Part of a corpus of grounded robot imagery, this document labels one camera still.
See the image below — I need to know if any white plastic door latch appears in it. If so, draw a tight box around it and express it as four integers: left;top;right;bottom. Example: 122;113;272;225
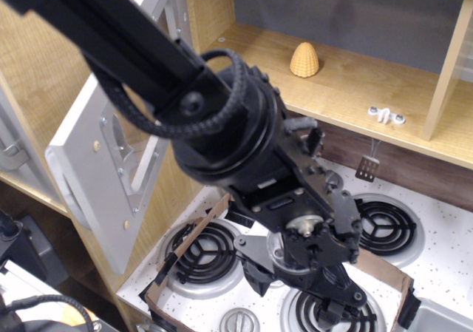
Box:
367;106;406;125

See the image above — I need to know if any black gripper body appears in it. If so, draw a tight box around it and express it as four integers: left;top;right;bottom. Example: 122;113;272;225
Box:
228;126;367;310

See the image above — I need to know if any grey front stove knob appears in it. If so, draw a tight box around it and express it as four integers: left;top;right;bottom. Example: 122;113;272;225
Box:
220;308;260;332

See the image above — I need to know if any grey toy microwave door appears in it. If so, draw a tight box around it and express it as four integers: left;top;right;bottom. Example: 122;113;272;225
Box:
44;0;193;276

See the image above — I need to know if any back right black burner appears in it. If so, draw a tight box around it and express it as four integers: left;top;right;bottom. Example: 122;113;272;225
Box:
355;193;426;268

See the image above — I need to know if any black burner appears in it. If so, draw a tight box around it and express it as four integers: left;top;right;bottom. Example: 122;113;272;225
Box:
167;219;243;299
355;193;426;268
279;289;387;332

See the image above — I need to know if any grey cabinet door handle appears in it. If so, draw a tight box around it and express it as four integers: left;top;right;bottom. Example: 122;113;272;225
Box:
1;144;30;172

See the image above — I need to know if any brown cardboard barrier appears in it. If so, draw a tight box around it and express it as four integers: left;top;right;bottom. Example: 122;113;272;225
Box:
151;201;421;331

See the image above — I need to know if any small grey toy spatula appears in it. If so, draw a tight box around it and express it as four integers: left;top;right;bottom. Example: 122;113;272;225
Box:
355;138;381;183

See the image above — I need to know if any front right black burner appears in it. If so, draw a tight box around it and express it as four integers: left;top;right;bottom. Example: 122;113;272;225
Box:
279;289;387;332

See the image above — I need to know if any yellow toy corn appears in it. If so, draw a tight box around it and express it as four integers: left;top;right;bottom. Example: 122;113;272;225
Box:
290;42;319;78

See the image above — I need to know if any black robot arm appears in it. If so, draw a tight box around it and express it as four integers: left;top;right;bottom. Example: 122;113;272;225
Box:
4;0;367;329

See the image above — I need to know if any front left black burner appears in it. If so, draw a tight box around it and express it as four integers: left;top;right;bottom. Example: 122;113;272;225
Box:
167;219;243;299

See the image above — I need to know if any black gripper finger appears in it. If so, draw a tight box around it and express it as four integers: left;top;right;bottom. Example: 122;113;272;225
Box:
315;299;345;328
242;260;283;297

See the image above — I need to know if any black braided cable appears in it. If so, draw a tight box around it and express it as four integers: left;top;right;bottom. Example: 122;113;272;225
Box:
88;49;247;140

